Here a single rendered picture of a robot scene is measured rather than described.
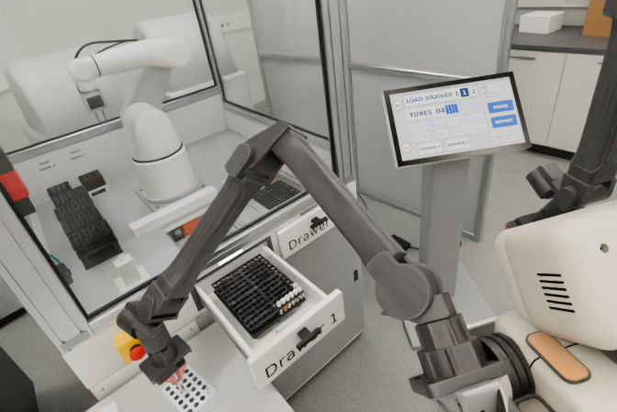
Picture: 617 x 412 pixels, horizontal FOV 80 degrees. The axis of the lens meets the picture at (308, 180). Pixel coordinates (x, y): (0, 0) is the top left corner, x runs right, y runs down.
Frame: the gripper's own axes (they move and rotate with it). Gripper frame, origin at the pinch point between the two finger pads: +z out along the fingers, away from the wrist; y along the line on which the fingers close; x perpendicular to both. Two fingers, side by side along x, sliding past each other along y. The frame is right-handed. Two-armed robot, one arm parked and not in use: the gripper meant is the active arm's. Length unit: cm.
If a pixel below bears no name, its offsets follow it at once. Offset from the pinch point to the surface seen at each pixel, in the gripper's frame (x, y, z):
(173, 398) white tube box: -1.1, 2.6, 6.0
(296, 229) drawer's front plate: -9, -54, -5
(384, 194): -60, -192, 77
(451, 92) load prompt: 10, -129, -31
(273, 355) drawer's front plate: 17.3, -17.0, -4.3
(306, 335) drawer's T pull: 20.8, -25.1, -5.6
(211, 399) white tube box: 6.3, -3.5, 7.1
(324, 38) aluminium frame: -8, -77, -62
